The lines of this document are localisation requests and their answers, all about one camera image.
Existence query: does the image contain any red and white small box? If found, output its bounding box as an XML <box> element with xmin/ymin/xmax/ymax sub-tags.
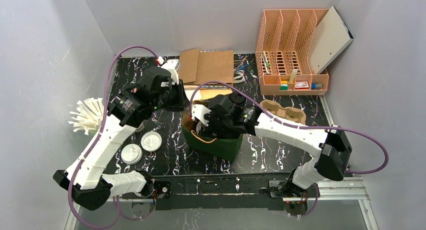
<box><xmin>295</xmin><ymin>81</ymin><xmax>310</xmax><ymax>90</ymax></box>

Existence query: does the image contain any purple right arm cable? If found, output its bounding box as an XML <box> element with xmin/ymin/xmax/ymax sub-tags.
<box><xmin>189</xmin><ymin>81</ymin><xmax>389</xmax><ymax>219</ymax></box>

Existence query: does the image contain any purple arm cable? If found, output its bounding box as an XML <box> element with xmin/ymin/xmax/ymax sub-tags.
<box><xmin>67</xmin><ymin>45</ymin><xmax>165</xmax><ymax>230</ymax></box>
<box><xmin>189</xmin><ymin>81</ymin><xmax>389</xmax><ymax>219</ymax></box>

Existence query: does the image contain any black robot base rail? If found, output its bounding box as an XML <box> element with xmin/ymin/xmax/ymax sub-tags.
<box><xmin>121</xmin><ymin>171</ymin><xmax>334</xmax><ymax>211</ymax></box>

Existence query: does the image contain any grey blue small bottle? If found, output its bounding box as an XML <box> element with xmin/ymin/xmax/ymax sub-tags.
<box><xmin>311</xmin><ymin>83</ymin><xmax>323</xmax><ymax>90</ymax></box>

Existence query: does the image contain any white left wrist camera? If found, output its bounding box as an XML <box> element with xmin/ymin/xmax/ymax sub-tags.
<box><xmin>161</xmin><ymin>59</ymin><xmax>180</xmax><ymax>84</ymax></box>

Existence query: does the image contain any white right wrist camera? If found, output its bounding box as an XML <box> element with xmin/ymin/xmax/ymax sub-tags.
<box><xmin>190</xmin><ymin>104</ymin><xmax>211</xmax><ymax>127</ymax></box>

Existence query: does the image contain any white cup lid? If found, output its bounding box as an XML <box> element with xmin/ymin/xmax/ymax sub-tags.
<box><xmin>141</xmin><ymin>131</ymin><xmax>162</xmax><ymax>152</ymax></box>
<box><xmin>121</xmin><ymin>144</ymin><xmax>143</xmax><ymax>165</ymax></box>

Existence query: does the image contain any stack of flat paper bags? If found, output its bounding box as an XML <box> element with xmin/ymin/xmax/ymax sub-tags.
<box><xmin>177</xmin><ymin>48</ymin><xmax>234</xmax><ymax>86</ymax></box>

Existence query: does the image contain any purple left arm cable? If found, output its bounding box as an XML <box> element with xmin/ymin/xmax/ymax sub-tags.
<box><xmin>67</xmin><ymin>45</ymin><xmax>165</xmax><ymax>230</ymax></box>

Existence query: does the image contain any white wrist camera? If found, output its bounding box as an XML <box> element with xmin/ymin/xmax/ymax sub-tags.
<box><xmin>190</xmin><ymin>104</ymin><xmax>211</xmax><ymax>127</ymax></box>
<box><xmin>161</xmin><ymin>59</ymin><xmax>180</xmax><ymax>84</ymax></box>

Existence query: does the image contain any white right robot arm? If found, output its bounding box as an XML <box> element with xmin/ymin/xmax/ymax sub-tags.
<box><xmin>190</xmin><ymin>93</ymin><xmax>352</xmax><ymax>191</ymax></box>

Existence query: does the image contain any brown pulp cup carrier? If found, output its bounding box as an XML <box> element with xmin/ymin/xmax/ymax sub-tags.
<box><xmin>260</xmin><ymin>99</ymin><xmax>306</xmax><ymax>125</ymax></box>

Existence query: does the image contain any white board leaning on wall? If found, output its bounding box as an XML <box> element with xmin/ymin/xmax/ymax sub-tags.
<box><xmin>308</xmin><ymin>6</ymin><xmax>354</xmax><ymax>74</ymax></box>

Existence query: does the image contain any green cup of white straws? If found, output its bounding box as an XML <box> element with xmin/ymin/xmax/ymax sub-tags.
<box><xmin>68</xmin><ymin>98</ymin><xmax>104</xmax><ymax>135</ymax></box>

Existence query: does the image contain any green kraft paper bag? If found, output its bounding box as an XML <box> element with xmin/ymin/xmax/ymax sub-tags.
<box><xmin>181</xmin><ymin>100</ymin><xmax>243</xmax><ymax>162</ymax></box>

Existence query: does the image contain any orange plastic file organizer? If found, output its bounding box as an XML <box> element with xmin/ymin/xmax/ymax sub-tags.
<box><xmin>255</xmin><ymin>9</ymin><xmax>329</xmax><ymax>96</ymax></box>

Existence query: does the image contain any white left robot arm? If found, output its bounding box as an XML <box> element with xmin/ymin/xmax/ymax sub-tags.
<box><xmin>53</xmin><ymin>67</ymin><xmax>188</xmax><ymax>210</ymax></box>

